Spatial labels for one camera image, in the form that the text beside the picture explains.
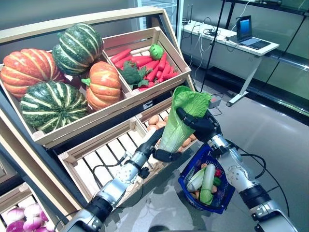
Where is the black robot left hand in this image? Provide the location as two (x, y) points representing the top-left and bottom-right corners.
(137, 129), (182, 162)

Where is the large wooden pumpkin crate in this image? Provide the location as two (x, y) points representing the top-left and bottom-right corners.
(0, 52), (136, 148)

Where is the blue plastic shopping basket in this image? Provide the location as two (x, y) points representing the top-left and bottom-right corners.
(178, 144), (236, 215)

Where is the wooden onion crate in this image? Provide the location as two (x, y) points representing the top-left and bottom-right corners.
(0, 181), (65, 232)

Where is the napa cabbage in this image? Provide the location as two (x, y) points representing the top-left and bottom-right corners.
(199, 163), (216, 205)
(186, 167), (207, 193)
(158, 86), (212, 153)

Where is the green striped pumpkin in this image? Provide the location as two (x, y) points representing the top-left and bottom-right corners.
(20, 81), (89, 133)
(52, 23), (104, 76)

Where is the open laptop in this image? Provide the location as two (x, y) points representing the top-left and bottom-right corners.
(235, 15), (272, 50)

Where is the small orange pumpkin green stem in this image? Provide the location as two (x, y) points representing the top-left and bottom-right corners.
(81, 61), (122, 111)

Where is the wooden carrot crate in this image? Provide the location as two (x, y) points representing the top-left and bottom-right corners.
(102, 27), (192, 97)

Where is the white desk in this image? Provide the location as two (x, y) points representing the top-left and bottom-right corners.
(181, 20), (280, 107)

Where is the broccoli with leaves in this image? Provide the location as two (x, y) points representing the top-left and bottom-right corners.
(118, 61), (152, 90)

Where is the wooden slatted crate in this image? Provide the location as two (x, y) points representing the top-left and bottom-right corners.
(58, 117), (179, 206)

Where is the wooden display stand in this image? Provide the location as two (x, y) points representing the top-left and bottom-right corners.
(0, 7), (197, 212)

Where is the grey box red label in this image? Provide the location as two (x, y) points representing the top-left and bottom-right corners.
(209, 94), (224, 109)

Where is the glass door fridge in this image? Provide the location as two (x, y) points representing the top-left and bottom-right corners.
(136, 0), (184, 46)

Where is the small round green cabbage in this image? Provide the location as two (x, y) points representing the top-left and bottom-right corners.
(149, 43), (165, 60)

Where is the black tripod stand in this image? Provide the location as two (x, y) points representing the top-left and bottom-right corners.
(198, 0), (226, 94)

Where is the purple white onion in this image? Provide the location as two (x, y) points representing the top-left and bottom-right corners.
(6, 220), (26, 232)
(6, 207), (26, 222)
(24, 203), (42, 218)
(23, 217), (43, 232)

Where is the black router with antennas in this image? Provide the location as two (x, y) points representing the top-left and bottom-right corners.
(182, 4), (194, 25)

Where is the large orange pumpkin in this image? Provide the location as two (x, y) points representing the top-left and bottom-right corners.
(0, 48), (65, 99)

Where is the wooden potato crate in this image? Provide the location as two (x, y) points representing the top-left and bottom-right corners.
(135, 96), (201, 153)

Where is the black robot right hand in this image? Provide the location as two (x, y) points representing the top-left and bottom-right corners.
(176, 107), (222, 143)

